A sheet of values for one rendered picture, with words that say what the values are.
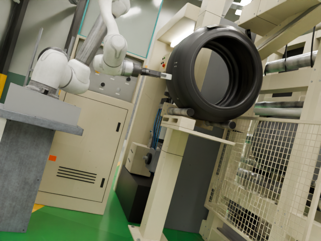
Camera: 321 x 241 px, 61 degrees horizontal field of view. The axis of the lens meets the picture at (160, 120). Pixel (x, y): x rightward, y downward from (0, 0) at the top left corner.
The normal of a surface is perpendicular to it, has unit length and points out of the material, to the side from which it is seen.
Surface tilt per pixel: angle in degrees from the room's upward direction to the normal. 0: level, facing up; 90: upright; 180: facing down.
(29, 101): 90
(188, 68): 93
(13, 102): 90
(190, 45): 78
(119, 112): 90
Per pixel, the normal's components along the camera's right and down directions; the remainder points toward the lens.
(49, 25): -0.06, -0.05
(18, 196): 0.43, 0.09
